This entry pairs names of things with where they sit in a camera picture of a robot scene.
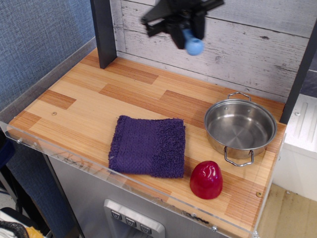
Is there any clear acrylic guard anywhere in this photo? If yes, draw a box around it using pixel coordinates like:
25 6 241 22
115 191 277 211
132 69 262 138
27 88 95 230
0 40 286 238

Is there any purple towel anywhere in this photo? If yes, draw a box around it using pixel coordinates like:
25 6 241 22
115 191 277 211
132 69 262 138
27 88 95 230
108 115 185 179

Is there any stainless steel pot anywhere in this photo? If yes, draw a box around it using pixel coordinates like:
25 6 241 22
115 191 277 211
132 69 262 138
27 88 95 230
204 92 277 167

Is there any white side cabinet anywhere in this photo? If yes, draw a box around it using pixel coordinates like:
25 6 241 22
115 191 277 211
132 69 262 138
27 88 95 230
272 94 317 201

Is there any dark post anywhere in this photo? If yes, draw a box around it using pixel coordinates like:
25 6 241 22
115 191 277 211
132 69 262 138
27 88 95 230
279 0 317 124
90 0 117 69

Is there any blue and grey spoon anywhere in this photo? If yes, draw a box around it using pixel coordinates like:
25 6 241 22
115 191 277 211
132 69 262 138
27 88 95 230
182 29 204 56

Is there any silver control panel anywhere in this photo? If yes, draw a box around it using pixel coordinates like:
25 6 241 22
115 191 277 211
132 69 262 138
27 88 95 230
104 199 165 238

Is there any stainless steel cabinet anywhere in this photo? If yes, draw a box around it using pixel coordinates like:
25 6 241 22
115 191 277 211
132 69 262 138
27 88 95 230
45 153 237 238

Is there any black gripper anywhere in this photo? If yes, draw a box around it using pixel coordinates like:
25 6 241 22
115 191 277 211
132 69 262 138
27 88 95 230
141 0 224 49

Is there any dark right post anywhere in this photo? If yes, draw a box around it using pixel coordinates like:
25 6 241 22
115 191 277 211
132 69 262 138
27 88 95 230
279 0 317 124

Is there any red plastic pepper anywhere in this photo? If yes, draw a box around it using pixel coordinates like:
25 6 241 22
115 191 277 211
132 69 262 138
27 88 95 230
190 161 223 199

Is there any dark left post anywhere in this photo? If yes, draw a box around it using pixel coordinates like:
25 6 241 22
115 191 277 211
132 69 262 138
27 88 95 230
90 0 117 69

